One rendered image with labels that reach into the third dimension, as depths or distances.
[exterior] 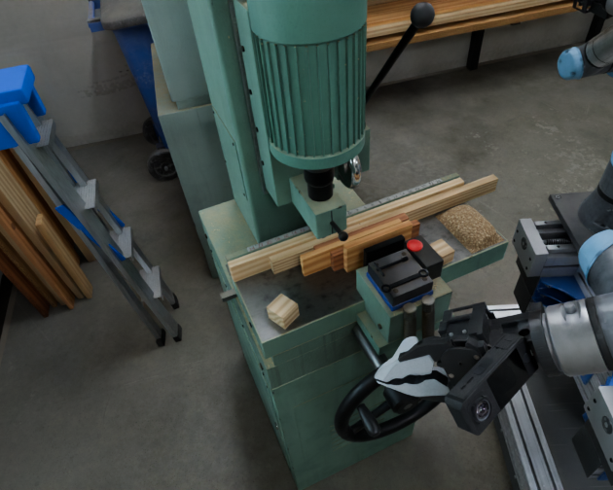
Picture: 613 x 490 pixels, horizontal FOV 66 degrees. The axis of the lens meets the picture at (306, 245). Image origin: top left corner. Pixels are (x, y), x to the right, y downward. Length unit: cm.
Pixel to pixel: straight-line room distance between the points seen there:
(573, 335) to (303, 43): 49
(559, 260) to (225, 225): 89
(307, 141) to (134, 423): 146
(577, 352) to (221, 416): 153
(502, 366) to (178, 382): 163
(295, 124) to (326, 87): 8
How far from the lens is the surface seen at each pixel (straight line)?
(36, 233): 223
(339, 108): 77
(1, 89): 149
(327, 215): 94
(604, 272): 69
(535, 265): 137
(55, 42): 325
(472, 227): 112
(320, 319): 97
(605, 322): 54
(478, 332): 57
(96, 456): 201
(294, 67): 74
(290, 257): 103
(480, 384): 52
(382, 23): 297
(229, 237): 131
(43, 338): 242
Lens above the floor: 169
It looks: 46 degrees down
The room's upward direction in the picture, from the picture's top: 6 degrees counter-clockwise
